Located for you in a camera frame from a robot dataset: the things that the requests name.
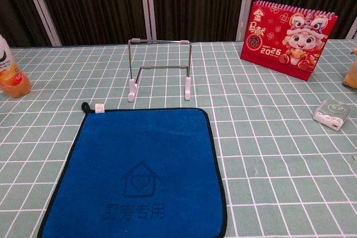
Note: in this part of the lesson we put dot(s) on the orange juice bottle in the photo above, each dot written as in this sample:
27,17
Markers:
14,82

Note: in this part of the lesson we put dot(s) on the blue kitchen towel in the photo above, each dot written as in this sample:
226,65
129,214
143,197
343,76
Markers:
139,151

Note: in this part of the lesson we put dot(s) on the small clear block white base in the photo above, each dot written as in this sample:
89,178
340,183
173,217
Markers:
332,112

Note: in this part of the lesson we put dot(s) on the green grid tablecloth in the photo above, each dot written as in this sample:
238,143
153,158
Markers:
251,165

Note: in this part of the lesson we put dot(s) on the yellow plush toy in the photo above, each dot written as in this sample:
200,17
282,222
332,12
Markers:
352,76

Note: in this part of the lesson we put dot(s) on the red 2026 desk calendar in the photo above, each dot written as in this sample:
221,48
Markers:
279,40

